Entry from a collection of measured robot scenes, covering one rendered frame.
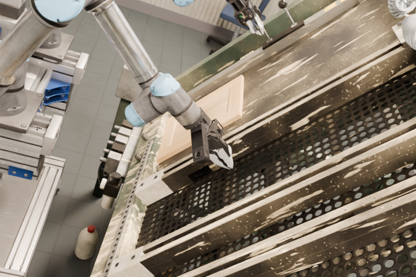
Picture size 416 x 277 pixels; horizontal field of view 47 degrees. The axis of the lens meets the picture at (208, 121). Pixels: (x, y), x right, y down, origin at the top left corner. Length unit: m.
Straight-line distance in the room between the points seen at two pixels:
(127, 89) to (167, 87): 1.10
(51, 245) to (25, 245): 0.32
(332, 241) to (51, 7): 0.87
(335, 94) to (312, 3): 0.85
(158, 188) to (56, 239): 1.14
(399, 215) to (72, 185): 2.27
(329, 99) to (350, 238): 0.53
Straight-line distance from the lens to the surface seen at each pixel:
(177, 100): 1.34
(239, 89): 1.91
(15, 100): 1.73
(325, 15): 1.99
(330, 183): 1.16
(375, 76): 1.43
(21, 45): 1.42
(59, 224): 2.78
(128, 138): 2.19
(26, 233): 2.43
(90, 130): 3.40
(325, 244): 1.05
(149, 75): 1.47
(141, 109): 1.38
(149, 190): 1.69
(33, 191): 2.63
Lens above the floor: 2.13
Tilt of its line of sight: 33 degrees down
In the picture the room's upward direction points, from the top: 24 degrees clockwise
